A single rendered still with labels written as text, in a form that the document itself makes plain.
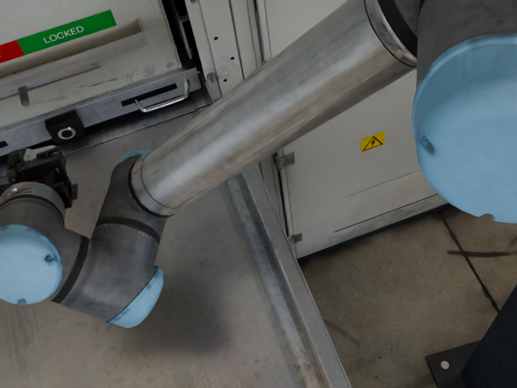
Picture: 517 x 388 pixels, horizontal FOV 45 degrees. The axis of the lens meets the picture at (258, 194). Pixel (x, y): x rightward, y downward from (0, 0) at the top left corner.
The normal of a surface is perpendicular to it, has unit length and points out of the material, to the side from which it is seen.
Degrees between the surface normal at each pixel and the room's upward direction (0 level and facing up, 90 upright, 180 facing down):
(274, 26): 90
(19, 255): 55
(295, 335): 0
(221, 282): 0
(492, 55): 25
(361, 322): 0
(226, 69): 90
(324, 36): 47
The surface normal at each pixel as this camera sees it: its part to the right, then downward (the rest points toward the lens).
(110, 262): 0.59, -0.53
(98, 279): 0.48, -0.04
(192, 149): -0.68, 0.21
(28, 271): 0.16, 0.39
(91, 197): -0.11, -0.51
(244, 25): 0.33, 0.79
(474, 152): -0.25, 0.77
